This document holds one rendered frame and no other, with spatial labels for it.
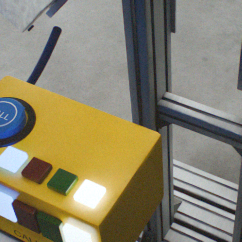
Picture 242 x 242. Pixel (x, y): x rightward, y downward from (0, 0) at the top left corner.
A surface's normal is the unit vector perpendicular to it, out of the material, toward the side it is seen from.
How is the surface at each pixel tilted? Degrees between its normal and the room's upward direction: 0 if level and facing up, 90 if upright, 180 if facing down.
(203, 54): 0
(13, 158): 0
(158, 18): 90
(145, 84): 90
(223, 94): 0
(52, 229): 90
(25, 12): 55
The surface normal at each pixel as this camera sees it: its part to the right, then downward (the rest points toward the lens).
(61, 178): -0.07, -0.66
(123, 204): 0.86, 0.33
